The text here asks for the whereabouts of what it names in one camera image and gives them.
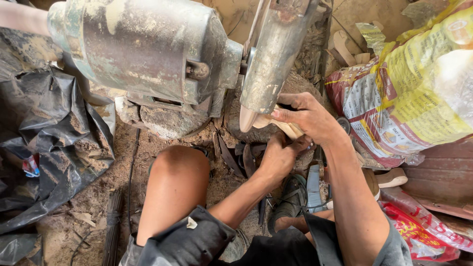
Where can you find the stone motor base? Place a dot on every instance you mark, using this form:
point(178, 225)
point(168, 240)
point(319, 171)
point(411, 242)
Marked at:
point(170, 120)

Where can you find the person's right hand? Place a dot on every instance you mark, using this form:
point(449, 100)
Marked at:
point(314, 118)

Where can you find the red printed plastic bag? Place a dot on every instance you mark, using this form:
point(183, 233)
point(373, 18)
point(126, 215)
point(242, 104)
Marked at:
point(414, 229)

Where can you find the person's leg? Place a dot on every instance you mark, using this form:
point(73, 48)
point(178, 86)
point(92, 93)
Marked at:
point(173, 188)
point(295, 221)

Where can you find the rusty metal sheet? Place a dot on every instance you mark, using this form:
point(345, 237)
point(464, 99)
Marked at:
point(443, 177)

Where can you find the person's right leg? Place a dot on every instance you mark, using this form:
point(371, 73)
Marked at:
point(295, 221)

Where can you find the heap of wooden blanks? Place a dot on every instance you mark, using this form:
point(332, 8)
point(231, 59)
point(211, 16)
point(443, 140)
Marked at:
point(345, 48)

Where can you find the person's left hand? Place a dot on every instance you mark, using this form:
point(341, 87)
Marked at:
point(279, 157)

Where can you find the yellow printed feed sack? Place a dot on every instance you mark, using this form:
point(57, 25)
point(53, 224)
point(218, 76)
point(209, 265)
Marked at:
point(410, 96)

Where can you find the black plastic sheet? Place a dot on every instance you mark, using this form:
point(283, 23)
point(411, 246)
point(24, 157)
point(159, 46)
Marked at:
point(48, 125)

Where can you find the pale carved wooden piece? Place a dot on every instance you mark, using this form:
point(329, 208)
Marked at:
point(391, 178)

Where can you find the unfinished wooden spoon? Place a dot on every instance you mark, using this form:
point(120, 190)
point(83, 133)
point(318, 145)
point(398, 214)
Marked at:
point(260, 120)

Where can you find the green sandal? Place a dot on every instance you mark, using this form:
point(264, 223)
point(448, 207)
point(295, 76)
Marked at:
point(292, 199)

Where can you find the person's dark shorts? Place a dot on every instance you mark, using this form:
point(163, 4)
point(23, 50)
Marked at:
point(207, 244)

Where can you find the bundle of thin sticks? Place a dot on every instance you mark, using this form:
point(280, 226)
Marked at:
point(111, 229)

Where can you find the wooden stump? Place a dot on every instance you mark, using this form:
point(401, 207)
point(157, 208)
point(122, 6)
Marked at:
point(244, 127)

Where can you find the red white wrapper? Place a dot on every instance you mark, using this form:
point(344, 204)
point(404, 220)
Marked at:
point(31, 166)

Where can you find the silver metal blade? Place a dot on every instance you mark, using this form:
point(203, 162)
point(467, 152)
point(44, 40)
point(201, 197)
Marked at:
point(314, 188)

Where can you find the person's left fingers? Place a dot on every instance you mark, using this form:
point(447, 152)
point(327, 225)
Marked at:
point(303, 142)

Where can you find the curved rusty metal scraps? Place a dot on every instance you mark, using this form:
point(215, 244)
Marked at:
point(236, 157)

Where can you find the worn green electric motor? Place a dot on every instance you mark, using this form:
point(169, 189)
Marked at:
point(147, 51)

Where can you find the rusty metal grinder guard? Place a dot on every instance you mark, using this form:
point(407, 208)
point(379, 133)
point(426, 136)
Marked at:
point(273, 55)

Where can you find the person's left leg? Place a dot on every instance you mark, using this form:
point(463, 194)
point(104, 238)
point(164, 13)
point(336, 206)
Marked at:
point(173, 188)

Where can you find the small black wheel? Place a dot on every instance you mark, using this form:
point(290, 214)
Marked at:
point(344, 125)

